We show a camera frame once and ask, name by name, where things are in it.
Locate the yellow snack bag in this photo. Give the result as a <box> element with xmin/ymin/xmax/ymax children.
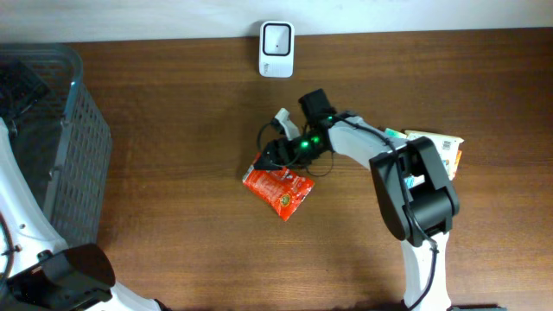
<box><xmin>404</xmin><ymin>130</ymin><xmax>464</xmax><ymax>181</ymax></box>

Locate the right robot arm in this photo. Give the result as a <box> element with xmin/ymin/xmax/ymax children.
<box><xmin>252</xmin><ymin>89</ymin><xmax>460</xmax><ymax>310</ymax></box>

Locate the green tissue pack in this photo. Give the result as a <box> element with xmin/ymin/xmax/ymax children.
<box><xmin>385</xmin><ymin>128</ymin><xmax>407</xmax><ymax>139</ymax></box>

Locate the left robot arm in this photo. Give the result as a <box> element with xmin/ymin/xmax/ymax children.
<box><xmin>1</xmin><ymin>55</ymin><xmax>162</xmax><ymax>310</ymax></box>

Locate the grey plastic mesh basket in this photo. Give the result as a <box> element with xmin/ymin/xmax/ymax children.
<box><xmin>1</xmin><ymin>44</ymin><xmax>112</xmax><ymax>247</ymax></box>

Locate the red snack bag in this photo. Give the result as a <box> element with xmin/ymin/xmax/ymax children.
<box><xmin>242</xmin><ymin>153</ymin><xmax>315</xmax><ymax>221</ymax></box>

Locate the white barcode scanner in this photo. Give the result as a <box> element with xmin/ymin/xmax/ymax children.
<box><xmin>258</xmin><ymin>21</ymin><xmax>296</xmax><ymax>78</ymax></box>

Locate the orange small carton box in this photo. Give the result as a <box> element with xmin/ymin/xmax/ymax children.
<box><xmin>451</xmin><ymin>149</ymin><xmax>462</xmax><ymax>176</ymax></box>

